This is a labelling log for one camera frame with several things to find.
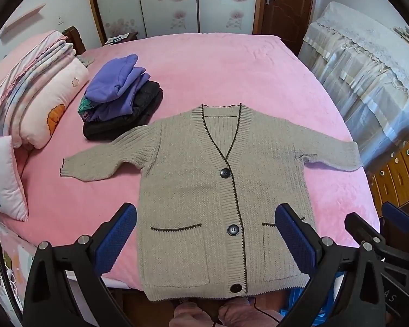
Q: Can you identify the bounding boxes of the purple garment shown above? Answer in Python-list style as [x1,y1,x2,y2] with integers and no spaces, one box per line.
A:
[85,54,152,121]

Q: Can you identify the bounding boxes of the brown wooden door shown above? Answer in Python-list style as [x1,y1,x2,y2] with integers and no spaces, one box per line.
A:
[254,0,319,55]

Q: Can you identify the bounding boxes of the green patterned garment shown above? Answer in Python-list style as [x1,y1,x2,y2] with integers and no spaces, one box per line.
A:
[78,96,97,114]

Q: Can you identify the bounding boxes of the floral sliding-door wardrobe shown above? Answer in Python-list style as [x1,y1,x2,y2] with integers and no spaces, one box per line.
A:
[85,0,260,41]

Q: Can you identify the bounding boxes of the person's pink trousers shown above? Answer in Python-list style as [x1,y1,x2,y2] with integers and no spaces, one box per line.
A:
[169,298,283,327]

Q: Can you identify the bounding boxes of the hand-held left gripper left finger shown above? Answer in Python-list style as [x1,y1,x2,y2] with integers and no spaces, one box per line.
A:
[22,202,137,327]

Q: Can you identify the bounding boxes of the black garment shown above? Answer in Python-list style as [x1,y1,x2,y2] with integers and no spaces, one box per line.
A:
[83,81,164,141]

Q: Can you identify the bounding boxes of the cream cartoon folded quilt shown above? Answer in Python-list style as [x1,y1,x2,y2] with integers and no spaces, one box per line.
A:
[3,56,90,150]

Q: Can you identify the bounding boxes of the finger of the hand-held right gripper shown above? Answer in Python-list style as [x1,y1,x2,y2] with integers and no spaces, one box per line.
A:
[382,202,409,234]
[344,212,384,246]

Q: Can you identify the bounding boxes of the small white pink pillow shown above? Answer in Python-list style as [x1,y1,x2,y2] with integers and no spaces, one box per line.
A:
[0,135,29,222]

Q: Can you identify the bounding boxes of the beige knitted cardigan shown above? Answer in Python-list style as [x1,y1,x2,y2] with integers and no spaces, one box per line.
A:
[59,102,363,302]

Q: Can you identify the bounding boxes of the white lace cloth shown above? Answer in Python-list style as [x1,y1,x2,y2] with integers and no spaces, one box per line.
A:
[315,2,409,116]

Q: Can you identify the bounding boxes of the wooden headboard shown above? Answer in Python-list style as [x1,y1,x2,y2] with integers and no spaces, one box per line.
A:
[62,26,86,54]

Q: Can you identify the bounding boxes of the wooden nightstand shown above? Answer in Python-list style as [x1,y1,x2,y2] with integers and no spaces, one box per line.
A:
[104,31,139,46]

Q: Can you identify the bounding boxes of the beige striped covered furniture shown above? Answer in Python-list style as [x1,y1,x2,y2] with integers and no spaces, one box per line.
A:
[298,2,409,167]

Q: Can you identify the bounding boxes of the blue plastic crate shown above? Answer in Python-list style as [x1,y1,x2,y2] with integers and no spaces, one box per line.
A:
[279,288,331,327]

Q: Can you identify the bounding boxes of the wooden drawer cabinet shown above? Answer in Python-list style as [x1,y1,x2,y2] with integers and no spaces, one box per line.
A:
[366,134,409,217]

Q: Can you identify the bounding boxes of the pink floral folded quilt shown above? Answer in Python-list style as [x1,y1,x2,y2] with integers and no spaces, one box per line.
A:
[0,30,76,110]

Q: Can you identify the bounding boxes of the stack of books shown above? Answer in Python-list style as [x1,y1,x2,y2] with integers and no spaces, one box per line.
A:
[393,26,409,55]

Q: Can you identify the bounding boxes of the patterned under sheet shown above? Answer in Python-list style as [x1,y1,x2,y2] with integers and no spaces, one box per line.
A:
[0,221,38,314]

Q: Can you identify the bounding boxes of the pink bed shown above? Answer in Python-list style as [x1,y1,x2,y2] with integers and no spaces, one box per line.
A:
[0,33,382,290]

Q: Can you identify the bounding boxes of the black cable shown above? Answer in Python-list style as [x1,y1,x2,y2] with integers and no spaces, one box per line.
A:
[211,296,283,327]

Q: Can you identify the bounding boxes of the wall shelf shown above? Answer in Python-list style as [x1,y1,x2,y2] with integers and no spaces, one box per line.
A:
[0,4,46,35]

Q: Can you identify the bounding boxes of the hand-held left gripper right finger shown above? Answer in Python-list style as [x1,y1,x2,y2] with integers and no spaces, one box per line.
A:
[275,203,386,327]

